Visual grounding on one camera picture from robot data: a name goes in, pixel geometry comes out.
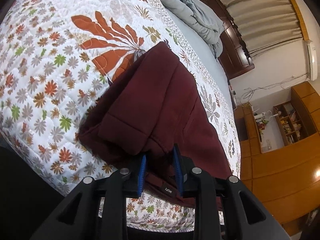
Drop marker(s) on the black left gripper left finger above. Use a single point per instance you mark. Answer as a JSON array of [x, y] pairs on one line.
[[134, 177]]

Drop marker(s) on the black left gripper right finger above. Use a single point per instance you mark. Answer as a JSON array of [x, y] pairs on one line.
[[183, 166]]

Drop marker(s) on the maroon pants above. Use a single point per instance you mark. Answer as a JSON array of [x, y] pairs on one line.
[[151, 107]]

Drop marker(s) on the wooden desk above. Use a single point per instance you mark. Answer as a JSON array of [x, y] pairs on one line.
[[248, 133]]

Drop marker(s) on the dark bedside table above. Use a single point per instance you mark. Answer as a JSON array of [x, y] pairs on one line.
[[233, 96]]

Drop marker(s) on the orange wooden wardrobe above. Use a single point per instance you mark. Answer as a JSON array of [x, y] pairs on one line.
[[286, 180]]

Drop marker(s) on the dark wooden headboard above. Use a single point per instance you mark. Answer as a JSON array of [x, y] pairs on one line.
[[235, 57]]

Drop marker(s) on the light blue bed sheet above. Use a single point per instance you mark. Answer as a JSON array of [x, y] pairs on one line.
[[206, 56]]

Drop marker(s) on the floral quilted bedspread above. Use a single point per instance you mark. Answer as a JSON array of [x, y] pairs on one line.
[[58, 58]]

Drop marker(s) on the grey-blue comforter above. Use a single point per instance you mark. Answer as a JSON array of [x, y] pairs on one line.
[[201, 18]]

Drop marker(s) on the white air conditioner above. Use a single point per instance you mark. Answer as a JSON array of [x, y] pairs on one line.
[[312, 71]]

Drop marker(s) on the beige curtain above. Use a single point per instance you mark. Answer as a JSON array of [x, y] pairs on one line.
[[265, 24]]

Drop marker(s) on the wooden wall shelf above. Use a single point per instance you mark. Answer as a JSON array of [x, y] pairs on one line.
[[290, 123]]

